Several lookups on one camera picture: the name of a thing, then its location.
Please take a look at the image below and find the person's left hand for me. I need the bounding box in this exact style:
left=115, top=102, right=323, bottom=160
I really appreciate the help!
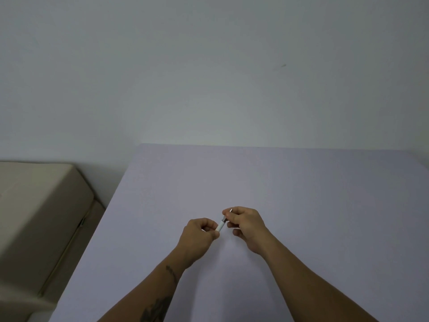
left=176, top=218, right=220, bottom=269

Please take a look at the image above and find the person's left forearm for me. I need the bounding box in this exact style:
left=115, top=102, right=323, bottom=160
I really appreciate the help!
left=97, top=253, right=187, bottom=322

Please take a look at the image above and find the person's right forearm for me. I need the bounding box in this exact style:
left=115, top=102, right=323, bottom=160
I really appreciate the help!
left=263, top=235, right=379, bottom=322

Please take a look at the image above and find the white pen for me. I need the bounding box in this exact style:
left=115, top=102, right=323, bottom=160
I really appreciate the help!
left=202, top=216, right=229, bottom=234

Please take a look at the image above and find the person's right hand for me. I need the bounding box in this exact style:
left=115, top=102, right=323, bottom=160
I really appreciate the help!
left=223, top=206, right=277, bottom=257

